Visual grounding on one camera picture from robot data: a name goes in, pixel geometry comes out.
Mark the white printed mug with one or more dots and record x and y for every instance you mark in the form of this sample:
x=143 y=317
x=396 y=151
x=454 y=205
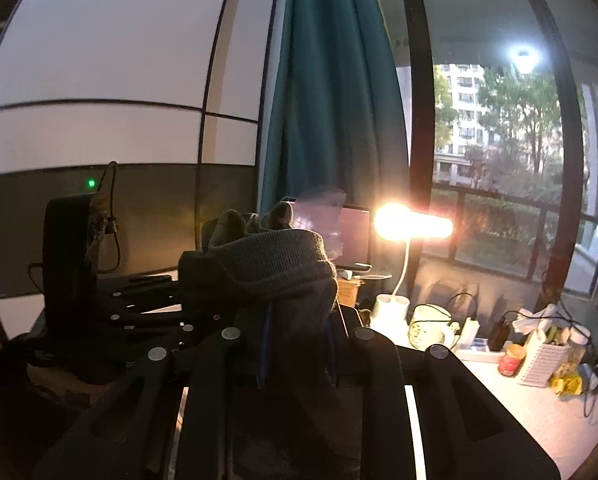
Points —
x=426 y=332

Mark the balcony railing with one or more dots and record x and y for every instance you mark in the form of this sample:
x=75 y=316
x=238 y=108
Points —
x=460 y=225

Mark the white power strip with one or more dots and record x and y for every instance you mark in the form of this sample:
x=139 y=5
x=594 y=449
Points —
x=474 y=353

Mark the white perforated basket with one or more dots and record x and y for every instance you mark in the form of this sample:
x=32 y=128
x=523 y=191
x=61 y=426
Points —
x=544 y=365

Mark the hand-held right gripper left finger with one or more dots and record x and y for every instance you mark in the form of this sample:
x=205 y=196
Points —
x=219 y=375

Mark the white crumpled tissue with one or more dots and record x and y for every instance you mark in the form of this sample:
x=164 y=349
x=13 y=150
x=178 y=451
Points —
x=534 y=317

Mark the glass jar white lid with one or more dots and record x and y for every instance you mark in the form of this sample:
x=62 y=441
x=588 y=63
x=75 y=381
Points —
x=579 y=347

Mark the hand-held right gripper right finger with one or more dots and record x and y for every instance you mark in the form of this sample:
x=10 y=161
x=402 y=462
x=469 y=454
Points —
x=374 y=385

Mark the teal window curtain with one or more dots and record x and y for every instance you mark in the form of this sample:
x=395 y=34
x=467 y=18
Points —
x=329 y=85

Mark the apartment building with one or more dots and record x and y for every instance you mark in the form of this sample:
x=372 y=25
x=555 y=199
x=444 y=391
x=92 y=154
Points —
x=459 y=110

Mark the yellow packet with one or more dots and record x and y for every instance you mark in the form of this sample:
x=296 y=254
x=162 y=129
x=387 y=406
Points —
x=566 y=385

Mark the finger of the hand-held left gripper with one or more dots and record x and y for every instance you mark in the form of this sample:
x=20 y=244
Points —
x=154 y=322
x=144 y=285

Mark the cardboard box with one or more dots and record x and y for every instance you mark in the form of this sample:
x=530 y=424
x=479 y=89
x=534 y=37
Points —
x=349 y=292

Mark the white desk lamp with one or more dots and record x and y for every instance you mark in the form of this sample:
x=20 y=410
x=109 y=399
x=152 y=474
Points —
x=389 y=310

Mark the black charger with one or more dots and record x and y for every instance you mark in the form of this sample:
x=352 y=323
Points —
x=499 y=337

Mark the dark brown t-shirt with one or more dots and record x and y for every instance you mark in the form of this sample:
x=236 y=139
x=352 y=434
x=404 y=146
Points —
x=279 y=260

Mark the red can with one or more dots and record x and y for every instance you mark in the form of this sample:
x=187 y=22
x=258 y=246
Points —
x=510 y=360

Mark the white charger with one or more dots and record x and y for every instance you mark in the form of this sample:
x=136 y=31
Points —
x=469 y=332

